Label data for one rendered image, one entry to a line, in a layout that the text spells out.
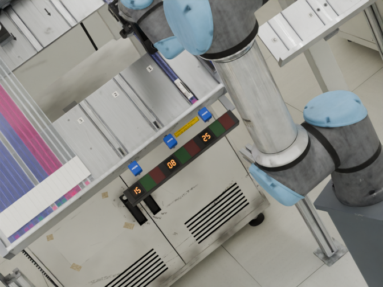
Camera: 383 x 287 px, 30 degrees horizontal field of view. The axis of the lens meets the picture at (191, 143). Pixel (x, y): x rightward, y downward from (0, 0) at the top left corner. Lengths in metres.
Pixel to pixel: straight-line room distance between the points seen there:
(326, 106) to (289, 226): 1.02
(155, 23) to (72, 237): 0.86
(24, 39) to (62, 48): 1.80
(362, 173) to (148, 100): 0.60
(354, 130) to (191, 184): 0.91
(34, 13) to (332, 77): 0.85
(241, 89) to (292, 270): 1.12
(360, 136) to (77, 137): 0.72
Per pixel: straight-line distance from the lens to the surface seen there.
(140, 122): 1.80
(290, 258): 2.32
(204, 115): 1.78
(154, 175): 1.77
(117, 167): 1.75
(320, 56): 2.07
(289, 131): 1.35
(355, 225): 1.60
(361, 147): 1.47
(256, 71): 1.24
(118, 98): 1.82
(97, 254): 2.24
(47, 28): 1.93
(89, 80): 2.51
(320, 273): 2.24
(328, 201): 1.60
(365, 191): 1.53
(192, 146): 1.78
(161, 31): 1.54
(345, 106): 1.44
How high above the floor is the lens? 1.60
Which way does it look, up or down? 32 degrees down
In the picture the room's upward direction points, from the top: 33 degrees counter-clockwise
